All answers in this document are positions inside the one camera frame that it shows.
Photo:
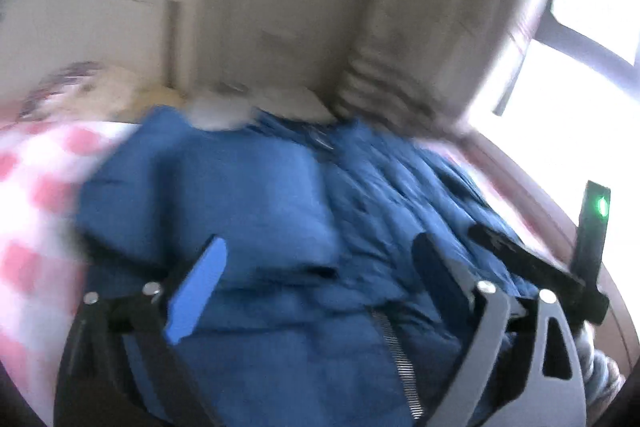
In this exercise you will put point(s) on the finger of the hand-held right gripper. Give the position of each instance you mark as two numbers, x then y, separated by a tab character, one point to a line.
520	257

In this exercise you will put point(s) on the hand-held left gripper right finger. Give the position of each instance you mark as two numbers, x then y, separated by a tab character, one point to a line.
440	269

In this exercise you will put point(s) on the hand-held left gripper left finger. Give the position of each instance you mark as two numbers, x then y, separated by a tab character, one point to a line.
197	289

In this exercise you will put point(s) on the blue padded jacket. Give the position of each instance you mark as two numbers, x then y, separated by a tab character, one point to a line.
280	217

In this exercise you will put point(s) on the person's right forearm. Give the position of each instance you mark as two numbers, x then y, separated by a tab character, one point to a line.
600	369

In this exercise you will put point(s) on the pink and white checked bedsheet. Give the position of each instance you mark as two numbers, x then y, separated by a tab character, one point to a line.
35	227

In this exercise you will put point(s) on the window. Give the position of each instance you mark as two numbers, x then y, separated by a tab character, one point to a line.
580	57

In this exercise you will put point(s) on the patterned pillow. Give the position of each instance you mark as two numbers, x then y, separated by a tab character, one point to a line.
80	87

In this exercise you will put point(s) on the beige curtain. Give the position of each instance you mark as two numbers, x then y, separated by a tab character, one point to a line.
415	22

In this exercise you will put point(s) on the white bed headboard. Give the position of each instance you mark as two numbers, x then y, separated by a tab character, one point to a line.
100	22

